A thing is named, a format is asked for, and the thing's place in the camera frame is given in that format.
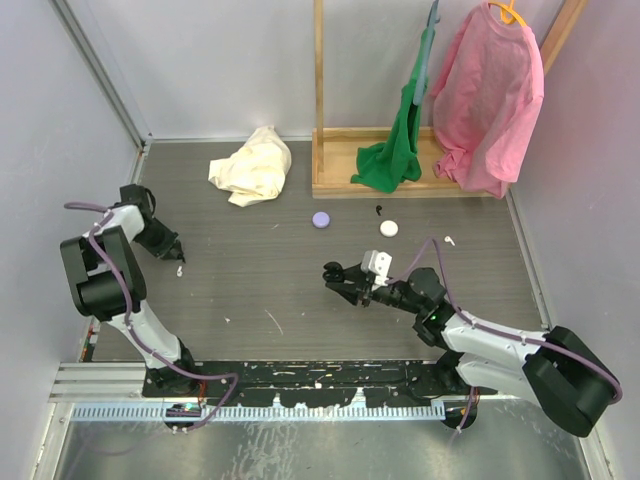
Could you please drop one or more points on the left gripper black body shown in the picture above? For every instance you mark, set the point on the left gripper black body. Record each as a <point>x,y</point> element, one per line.
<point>157,237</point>

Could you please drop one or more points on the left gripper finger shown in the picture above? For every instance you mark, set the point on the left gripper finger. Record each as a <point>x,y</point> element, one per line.
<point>163,251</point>
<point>168,234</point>

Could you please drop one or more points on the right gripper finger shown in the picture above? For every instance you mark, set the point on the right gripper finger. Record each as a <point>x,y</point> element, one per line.
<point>353,293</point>
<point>356,274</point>

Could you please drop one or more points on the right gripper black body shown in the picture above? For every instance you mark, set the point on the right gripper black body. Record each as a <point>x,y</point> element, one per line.
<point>393,293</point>

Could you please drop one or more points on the black earbud charging case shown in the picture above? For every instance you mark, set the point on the black earbud charging case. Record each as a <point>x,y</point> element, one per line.
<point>333,272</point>

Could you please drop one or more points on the purple earbud charging case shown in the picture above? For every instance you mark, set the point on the purple earbud charging case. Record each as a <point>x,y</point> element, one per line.
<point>321,220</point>

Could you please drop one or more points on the cream cloth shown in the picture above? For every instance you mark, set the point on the cream cloth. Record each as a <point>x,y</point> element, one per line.
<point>256,172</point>

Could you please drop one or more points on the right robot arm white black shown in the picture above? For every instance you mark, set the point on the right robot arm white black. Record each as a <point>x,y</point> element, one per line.
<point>553,370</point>

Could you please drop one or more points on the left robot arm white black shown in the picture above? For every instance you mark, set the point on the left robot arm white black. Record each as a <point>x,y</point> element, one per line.
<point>107,283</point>

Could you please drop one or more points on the white earbud charging case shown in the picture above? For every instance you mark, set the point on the white earbud charging case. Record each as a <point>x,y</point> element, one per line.
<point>389,228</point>

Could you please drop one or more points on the green shirt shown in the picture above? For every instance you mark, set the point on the green shirt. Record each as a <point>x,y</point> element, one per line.
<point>385,165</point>

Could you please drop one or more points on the wooden clothes rack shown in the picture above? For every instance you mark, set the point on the wooden clothes rack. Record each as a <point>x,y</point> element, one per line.
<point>334,149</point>

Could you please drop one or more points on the pink shirt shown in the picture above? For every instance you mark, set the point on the pink shirt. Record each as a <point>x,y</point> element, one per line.
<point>486,102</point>

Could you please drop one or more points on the blue hanger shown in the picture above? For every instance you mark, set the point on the blue hanger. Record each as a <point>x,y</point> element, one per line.
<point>424,56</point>

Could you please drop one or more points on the orange hanger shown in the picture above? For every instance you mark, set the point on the orange hanger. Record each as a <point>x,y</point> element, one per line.
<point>508,14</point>

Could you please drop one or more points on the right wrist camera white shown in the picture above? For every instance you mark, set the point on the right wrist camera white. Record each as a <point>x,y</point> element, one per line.
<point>377,263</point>

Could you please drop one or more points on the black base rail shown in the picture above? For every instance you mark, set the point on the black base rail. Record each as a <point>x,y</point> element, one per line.
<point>314,384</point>

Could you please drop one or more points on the white cable duct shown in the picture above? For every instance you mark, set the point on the white cable duct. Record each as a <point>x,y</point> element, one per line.
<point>164,411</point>

